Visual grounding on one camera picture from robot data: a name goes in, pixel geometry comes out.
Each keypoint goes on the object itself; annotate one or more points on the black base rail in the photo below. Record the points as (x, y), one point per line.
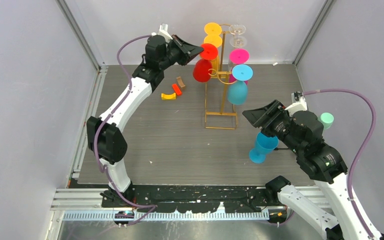
(169, 203)

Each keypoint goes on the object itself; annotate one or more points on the gold wine glass rack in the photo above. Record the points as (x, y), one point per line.
(223, 76)

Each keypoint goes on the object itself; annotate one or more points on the clear wine glass rear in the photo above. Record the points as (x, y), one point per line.
(237, 29)

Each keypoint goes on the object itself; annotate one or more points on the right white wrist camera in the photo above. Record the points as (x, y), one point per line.
(299, 103)

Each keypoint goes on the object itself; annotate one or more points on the orange block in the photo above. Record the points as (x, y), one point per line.
(177, 90)

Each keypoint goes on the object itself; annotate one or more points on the yellow wine glass front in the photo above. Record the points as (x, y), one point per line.
(216, 41)

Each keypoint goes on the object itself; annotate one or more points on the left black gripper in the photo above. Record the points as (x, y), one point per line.
(193, 50)

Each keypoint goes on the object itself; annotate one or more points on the red plastic wine glass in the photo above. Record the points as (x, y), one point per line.
(205, 65)

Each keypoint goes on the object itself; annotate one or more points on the mint green bottle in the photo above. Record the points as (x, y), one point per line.
(326, 119)

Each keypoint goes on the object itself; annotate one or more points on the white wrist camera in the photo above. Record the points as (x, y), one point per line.
(163, 31)
(299, 103)

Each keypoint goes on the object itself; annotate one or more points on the pink plastic wine glass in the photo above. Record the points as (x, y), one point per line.
(237, 66)

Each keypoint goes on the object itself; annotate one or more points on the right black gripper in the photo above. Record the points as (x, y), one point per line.
(256, 116)

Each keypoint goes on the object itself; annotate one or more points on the clear wine glass front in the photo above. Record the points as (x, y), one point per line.
(238, 41)

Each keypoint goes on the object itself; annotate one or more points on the yellow arch block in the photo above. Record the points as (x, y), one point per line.
(165, 96)

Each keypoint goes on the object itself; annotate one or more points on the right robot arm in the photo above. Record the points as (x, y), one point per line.
(302, 133)

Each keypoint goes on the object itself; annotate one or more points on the brown arch block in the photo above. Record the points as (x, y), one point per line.
(180, 82)

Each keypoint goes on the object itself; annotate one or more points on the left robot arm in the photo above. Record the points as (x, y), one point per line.
(105, 132)

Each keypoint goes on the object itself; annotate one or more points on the yellow wine glass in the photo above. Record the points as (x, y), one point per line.
(213, 29)
(216, 41)

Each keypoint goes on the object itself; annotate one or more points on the blue wine glass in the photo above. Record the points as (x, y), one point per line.
(263, 146)
(238, 89)

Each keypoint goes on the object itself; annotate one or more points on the clear wine glass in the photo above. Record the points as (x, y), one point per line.
(237, 29)
(238, 41)

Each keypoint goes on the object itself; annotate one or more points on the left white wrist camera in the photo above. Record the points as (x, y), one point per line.
(163, 31)

